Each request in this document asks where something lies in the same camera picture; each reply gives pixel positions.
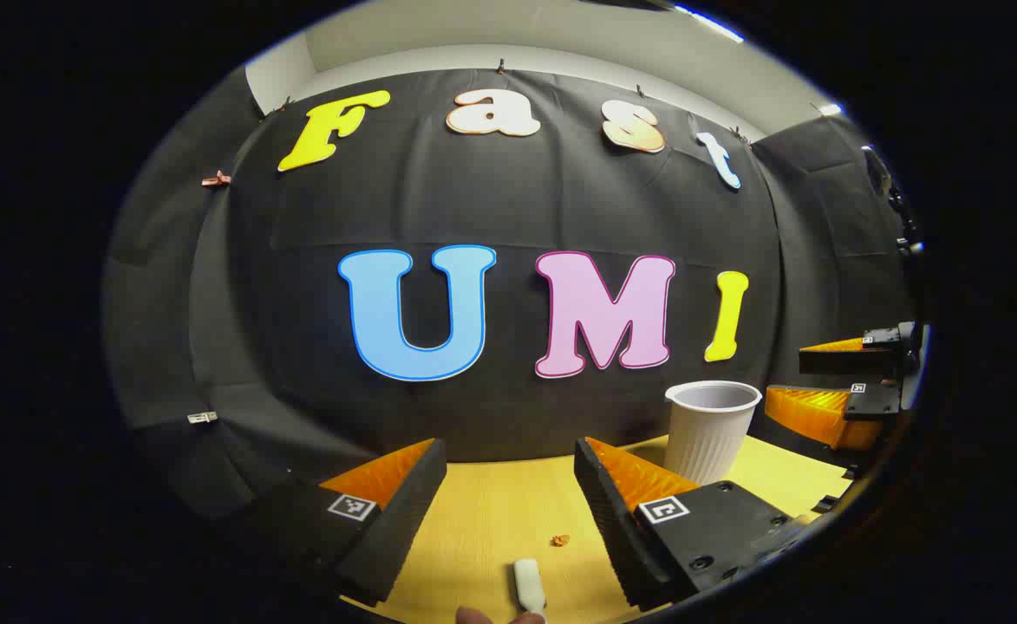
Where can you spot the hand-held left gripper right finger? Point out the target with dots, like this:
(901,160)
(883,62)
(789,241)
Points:
(612,529)

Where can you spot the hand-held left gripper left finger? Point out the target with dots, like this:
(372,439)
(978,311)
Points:
(404,520)

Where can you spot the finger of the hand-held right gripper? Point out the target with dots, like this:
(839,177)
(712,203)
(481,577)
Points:
(820,416)
(846,360)

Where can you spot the small white broom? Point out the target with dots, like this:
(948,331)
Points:
(527,585)

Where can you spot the white ribbed cup garbage bin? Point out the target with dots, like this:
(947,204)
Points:
(707,442)

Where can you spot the small white tag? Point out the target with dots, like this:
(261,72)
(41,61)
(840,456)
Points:
(202,418)

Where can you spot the black backdrop cloth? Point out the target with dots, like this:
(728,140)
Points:
(517,199)

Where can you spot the red clip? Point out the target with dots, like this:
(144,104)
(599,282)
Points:
(216,179)

